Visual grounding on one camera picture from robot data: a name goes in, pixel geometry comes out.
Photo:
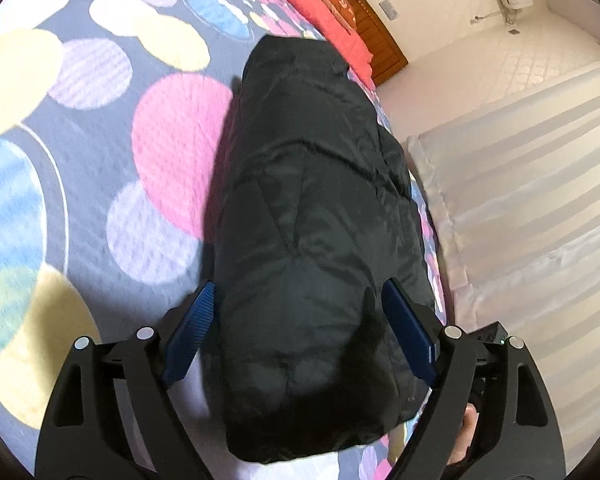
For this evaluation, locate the air conditioner pipe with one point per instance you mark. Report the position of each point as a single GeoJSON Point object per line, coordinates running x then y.
{"type": "Point", "coordinates": [495, 14]}

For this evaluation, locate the polka dot bedspread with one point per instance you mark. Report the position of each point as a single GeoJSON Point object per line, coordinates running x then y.
{"type": "Point", "coordinates": [80, 110]}

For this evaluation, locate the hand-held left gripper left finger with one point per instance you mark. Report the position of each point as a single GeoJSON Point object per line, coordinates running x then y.
{"type": "Point", "coordinates": [192, 330]}

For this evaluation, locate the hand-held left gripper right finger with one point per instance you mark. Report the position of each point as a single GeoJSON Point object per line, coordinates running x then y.
{"type": "Point", "coordinates": [412, 330]}

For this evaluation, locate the black puffer jacket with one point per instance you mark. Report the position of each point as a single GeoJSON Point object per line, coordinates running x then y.
{"type": "Point", "coordinates": [305, 210]}

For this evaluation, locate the person's right hand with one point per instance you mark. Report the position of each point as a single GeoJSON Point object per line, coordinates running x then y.
{"type": "Point", "coordinates": [469, 417]}

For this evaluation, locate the white striped curtain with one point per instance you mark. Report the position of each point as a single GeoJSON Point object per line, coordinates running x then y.
{"type": "Point", "coordinates": [530, 185]}

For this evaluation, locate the wooden headboard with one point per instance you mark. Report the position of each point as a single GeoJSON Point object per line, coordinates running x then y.
{"type": "Point", "coordinates": [380, 45]}

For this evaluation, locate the wall socket panel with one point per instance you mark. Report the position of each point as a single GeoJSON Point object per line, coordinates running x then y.
{"type": "Point", "coordinates": [389, 10]}

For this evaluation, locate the brown embroidered cushion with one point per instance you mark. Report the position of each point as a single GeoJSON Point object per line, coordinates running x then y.
{"type": "Point", "coordinates": [337, 5]}

